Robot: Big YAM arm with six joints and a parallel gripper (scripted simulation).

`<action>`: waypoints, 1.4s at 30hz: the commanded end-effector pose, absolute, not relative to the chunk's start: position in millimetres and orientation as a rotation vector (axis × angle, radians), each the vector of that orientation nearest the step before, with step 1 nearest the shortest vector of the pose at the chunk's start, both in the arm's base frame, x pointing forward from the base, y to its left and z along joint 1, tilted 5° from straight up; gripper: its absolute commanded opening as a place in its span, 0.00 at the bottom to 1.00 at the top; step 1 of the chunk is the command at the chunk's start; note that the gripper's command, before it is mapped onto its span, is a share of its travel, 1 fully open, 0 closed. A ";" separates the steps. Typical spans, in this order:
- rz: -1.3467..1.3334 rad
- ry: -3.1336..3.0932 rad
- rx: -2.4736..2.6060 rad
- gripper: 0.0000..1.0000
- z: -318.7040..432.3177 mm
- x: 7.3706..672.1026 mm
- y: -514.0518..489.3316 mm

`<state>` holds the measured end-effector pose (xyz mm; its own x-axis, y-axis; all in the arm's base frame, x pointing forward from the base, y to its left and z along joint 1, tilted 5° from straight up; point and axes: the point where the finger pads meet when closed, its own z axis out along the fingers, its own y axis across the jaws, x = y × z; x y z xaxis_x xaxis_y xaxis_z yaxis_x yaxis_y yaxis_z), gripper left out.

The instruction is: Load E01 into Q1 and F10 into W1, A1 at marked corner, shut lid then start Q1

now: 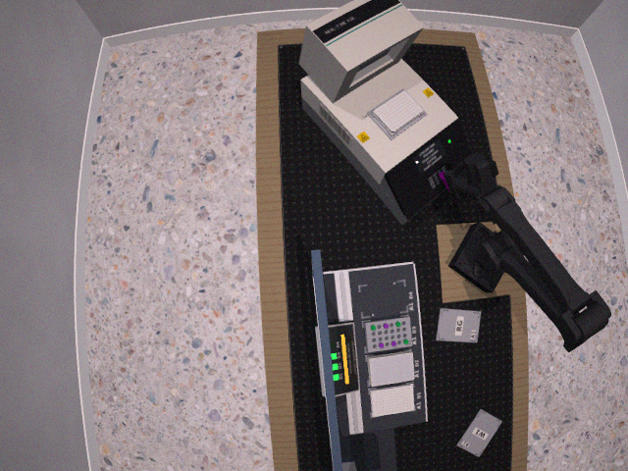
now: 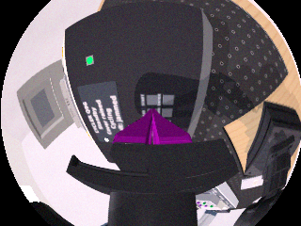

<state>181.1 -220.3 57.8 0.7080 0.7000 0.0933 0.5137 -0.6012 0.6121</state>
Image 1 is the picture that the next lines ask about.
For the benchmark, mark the white pcr plate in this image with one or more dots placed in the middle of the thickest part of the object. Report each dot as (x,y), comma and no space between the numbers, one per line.
(392,400)
(398,112)

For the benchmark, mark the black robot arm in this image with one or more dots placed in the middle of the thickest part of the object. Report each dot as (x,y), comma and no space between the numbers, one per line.
(548,284)

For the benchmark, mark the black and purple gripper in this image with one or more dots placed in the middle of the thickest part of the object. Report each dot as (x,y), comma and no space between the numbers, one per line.
(456,183)

